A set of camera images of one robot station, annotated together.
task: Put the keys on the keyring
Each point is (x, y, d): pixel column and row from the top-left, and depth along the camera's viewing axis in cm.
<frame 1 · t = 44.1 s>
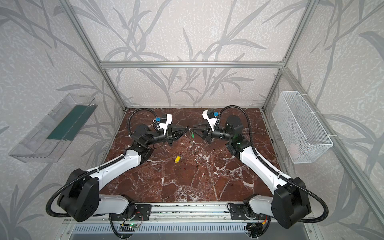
left hand: (188, 128, 67), fingers closed
right hand: (194, 124, 69), fingers closed
yellow capped key: (177, 159, 95), on the table

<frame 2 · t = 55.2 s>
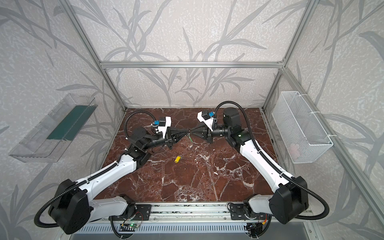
left hand: (188, 130, 64), fingers closed
right hand: (192, 127, 68), fingers closed
the named things where they were.

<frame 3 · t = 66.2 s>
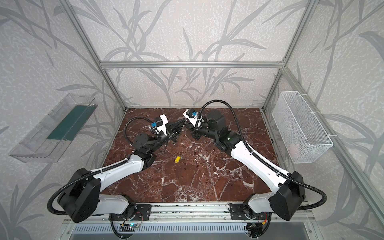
left hand: (186, 118, 66), fingers closed
right hand: (186, 117, 71), fingers closed
the named things where they were.

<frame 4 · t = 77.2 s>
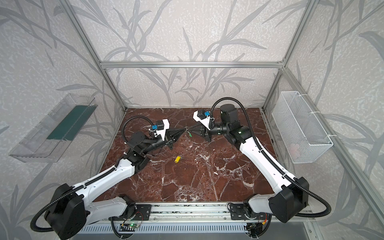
left hand: (185, 127, 65), fingers closed
right hand: (191, 124, 67), fingers closed
the named things where they were.

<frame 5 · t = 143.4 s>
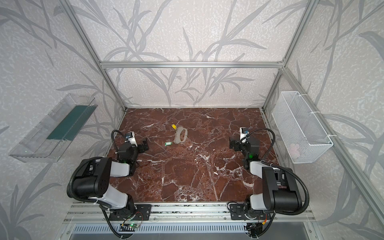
left hand: (140, 134, 94), fingers open
right hand: (237, 132, 92), fingers open
yellow capped key: (174, 126, 111), on the table

